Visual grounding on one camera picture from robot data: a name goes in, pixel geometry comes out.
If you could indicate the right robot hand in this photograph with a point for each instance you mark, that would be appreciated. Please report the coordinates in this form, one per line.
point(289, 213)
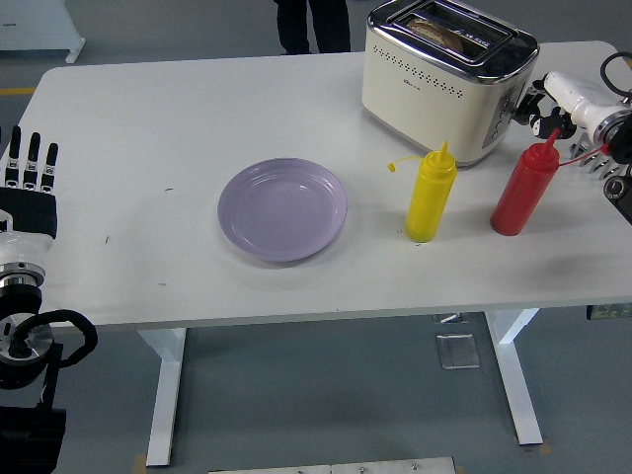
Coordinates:
point(577, 101)

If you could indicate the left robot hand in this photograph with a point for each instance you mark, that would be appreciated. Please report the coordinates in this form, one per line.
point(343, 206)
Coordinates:
point(27, 217)

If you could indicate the cream and chrome toaster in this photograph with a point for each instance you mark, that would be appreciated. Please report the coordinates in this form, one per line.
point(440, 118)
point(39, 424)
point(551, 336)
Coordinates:
point(424, 99)

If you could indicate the bread slice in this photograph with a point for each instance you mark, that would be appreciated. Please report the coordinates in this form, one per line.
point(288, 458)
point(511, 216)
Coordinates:
point(437, 32)

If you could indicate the purple plate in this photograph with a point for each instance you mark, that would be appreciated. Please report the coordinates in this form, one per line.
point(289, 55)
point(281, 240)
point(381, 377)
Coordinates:
point(284, 210)

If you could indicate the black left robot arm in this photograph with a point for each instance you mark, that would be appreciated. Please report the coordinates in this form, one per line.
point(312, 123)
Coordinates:
point(29, 340)

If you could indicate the clear floor plate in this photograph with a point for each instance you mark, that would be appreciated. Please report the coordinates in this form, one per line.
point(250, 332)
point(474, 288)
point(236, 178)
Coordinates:
point(458, 351)

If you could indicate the metal toast rack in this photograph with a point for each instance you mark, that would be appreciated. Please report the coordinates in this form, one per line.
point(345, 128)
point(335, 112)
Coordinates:
point(595, 165)

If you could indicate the red squeeze bottle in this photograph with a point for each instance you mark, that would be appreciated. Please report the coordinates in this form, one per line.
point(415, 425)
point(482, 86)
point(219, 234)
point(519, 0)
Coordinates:
point(523, 197)

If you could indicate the yellow squeeze bottle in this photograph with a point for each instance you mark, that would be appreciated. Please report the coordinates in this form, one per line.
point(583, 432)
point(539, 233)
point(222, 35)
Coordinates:
point(428, 202)

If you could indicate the white cabinet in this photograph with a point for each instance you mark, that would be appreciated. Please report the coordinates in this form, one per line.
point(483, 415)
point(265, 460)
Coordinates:
point(34, 24)

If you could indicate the table control panel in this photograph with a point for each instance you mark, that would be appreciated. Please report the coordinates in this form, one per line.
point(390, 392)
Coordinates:
point(609, 311)

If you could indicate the white table leg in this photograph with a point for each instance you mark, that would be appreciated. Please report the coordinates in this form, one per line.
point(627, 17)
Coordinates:
point(516, 375)
point(165, 395)

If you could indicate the person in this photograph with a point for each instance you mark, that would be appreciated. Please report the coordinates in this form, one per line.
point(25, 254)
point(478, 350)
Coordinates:
point(296, 24)

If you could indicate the small clear floor bracket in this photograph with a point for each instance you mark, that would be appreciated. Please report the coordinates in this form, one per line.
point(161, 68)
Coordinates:
point(451, 319)

